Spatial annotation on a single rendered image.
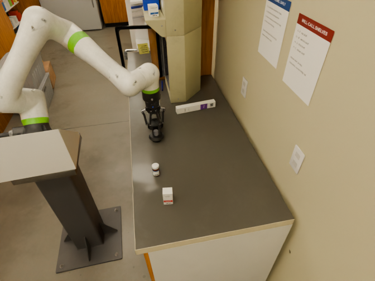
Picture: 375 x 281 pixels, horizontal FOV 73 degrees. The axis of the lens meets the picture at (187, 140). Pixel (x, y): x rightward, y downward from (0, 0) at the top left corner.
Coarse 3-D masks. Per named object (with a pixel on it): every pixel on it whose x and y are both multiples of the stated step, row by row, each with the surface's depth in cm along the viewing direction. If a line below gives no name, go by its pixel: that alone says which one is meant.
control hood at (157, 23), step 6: (144, 12) 157; (150, 18) 147; (156, 18) 147; (162, 18) 147; (150, 24) 146; (156, 24) 147; (162, 24) 148; (156, 30) 149; (162, 30) 150; (162, 36) 152
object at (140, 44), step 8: (120, 32) 179; (128, 32) 179; (136, 32) 179; (144, 32) 180; (152, 32) 180; (128, 40) 183; (136, 40) 183; (144, 40) 183; (152, 40) 183; (128, 48) 186; (136, 48) 187; (144, 48) 187; (152, 48) 187; (160, 48) 188; (128, 56) 190; (136, 56) 191; (144, 56) 191; (152, 56) 191; (128, 64) 195; (136, 64) 195
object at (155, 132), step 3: (156, 129) 151; (153, 132) 150; (156, 132) 149; (150, 135) 151; (153, 135) 151; (156, 135) 151; (159, 135) 151; (162, 135) 152; (150, 138) 151; (153, 138) 149; (156, 138) 149; (159, 138) 150; (162, 138) 151; (153, 141) 151; (156, 141) 151; (159, 141) 152
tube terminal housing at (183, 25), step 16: (160, 0) 157; (176, 0) 141; (192, 0) 148; (176, 16) 146; (192, 16) 154; (176, 32) 152; (192, 32) 160; (176, 48) 158; (192, 48) 166; (176, 64) 165; (192, 64) 174; (176, 80) 173; (192, 80) 182; (176, 96) 181
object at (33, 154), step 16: (0, 144) 117; (16, 144) 119; (32, 144) 121; (48, 144) 123; (64, 144) 125; (0, 160) 122; (16, 160) 124; (32, 160) 127; (48, 160) 129; (64, 160) 131; (0, 176) 128; (16, 176) 130; (32, 176) 133
